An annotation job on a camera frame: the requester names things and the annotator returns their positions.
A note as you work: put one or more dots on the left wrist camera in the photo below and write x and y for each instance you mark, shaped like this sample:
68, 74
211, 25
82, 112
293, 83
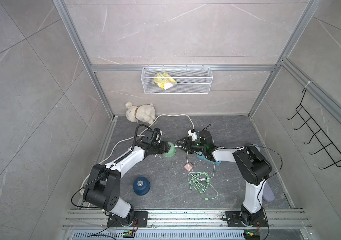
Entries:
153, 136

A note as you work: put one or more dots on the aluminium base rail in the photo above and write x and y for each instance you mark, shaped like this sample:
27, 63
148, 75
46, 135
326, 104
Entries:
276, 224

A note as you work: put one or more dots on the white plush teddy bear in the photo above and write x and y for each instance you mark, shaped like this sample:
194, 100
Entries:
144, 113

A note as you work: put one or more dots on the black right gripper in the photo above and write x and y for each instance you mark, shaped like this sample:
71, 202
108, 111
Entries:
189, 145

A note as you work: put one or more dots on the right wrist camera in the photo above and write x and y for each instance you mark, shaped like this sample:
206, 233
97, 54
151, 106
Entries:
193, 134

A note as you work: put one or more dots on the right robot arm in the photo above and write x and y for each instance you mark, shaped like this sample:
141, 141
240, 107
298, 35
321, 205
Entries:
253, 166

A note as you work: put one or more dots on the white wire wall basket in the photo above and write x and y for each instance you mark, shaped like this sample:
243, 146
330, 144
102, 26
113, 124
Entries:
190, 80

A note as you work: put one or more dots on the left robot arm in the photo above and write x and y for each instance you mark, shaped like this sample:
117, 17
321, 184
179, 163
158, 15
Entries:
104, 183

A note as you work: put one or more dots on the black wire hook rack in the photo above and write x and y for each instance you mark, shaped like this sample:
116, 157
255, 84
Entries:
318, 134

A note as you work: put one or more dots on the yellow packet in basket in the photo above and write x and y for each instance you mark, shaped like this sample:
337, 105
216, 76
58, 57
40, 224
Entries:
164, 81

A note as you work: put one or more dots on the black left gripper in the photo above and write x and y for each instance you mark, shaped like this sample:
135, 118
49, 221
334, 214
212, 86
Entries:
164, 147

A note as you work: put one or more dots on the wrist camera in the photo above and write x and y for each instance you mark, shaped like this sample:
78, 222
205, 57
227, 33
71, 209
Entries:
153, 136
193, 134

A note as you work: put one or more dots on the purple glasses case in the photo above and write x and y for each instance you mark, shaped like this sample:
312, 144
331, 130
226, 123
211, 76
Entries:
268, 195

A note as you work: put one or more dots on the pink USB charger adapter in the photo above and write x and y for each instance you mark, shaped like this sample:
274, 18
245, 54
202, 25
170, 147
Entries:
189, 167

